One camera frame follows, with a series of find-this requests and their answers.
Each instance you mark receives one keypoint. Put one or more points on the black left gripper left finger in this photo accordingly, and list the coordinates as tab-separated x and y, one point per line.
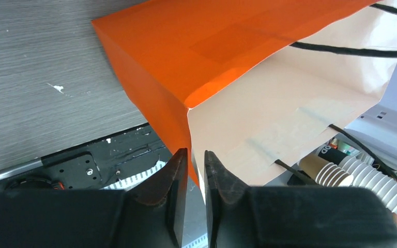
155	209

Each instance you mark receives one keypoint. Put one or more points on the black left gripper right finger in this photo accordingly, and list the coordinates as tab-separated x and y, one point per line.
226	205

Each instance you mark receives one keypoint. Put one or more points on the orange paper bag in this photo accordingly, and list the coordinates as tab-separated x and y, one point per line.
224	75

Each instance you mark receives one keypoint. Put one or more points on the brown paper cup stack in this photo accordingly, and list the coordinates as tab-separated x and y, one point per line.
325	173

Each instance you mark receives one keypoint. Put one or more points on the black paper cup stack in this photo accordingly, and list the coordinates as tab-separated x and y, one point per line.
365	176

